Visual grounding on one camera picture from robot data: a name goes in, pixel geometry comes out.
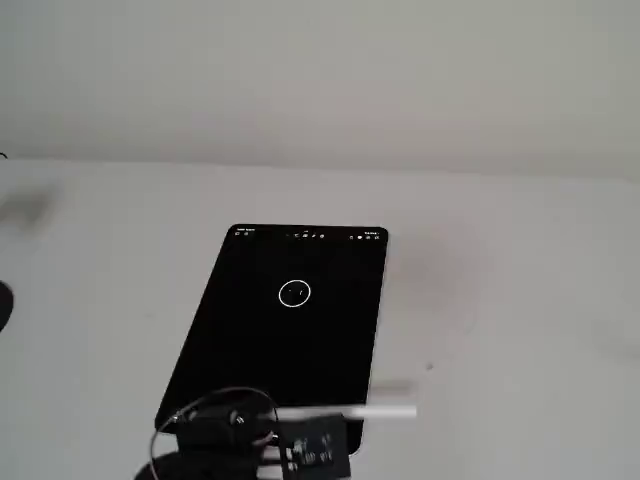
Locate black screen tablet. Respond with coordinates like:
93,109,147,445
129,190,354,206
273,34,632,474
153,224,390,457

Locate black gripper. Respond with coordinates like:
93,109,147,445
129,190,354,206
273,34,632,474
174,397,282,459

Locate black square camera board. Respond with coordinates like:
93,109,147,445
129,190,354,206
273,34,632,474
275,413,352,480

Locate white stylus pen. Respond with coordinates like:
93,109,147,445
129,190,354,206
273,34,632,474
273,405,418,421

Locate dark round object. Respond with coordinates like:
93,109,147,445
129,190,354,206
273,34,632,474
0,281,15,334

